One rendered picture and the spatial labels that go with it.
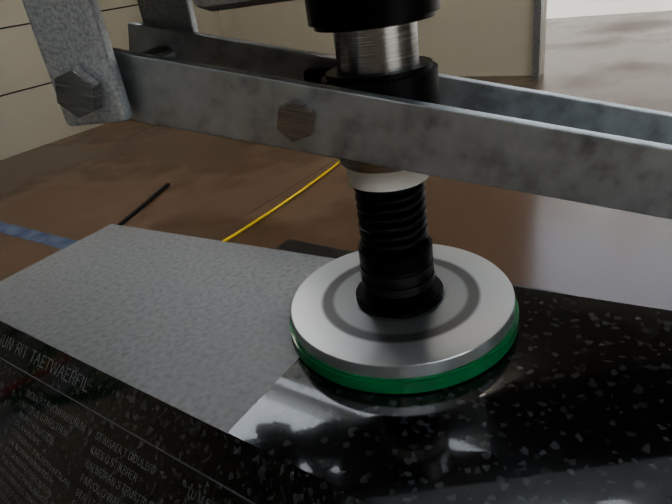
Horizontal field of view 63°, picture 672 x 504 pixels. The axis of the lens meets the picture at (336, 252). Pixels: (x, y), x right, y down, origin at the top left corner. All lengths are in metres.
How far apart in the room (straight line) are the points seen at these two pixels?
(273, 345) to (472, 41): 5.09
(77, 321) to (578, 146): 0.54
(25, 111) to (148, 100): 5.23
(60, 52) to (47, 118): 5.32
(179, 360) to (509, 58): 5.05
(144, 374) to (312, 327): 0.17
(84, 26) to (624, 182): 0.38
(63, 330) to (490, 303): 0.45
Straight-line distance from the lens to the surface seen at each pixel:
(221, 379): 0.52
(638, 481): 0.43
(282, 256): 0.70
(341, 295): 0.54
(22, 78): 5.68
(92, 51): 0.43
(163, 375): 0.55
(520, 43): 5.38
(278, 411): 0.47
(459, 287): 0.54
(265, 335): 0.56
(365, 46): 0.42
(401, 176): 0.45
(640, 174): 0.44
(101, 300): 0.71
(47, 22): 0.45
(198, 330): 0.59
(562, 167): 0.42
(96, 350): 0.62
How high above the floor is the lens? 1.12
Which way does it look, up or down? 28 degrees down
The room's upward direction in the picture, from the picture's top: 9 degrees counter-clockwise
